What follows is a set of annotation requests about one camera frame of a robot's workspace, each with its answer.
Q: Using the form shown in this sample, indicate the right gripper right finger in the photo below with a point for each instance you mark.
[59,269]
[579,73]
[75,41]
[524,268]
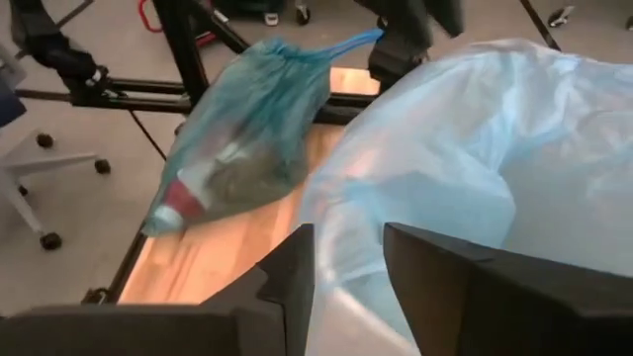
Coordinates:
[494,306]

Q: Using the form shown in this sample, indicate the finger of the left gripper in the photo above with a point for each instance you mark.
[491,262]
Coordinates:
[395,64]

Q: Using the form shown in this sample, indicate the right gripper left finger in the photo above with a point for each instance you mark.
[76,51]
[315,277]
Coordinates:
[222,326]

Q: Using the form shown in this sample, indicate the light blue bag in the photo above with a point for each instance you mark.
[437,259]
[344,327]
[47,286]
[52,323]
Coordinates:
[470,148]

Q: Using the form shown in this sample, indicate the red protein shake bottle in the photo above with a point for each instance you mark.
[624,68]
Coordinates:
[180,205]

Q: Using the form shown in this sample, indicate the teal plastic trash bag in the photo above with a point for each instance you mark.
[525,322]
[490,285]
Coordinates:
[257,128]

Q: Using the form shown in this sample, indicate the white wheeled office chair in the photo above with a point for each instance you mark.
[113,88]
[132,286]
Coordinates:
[29,163]

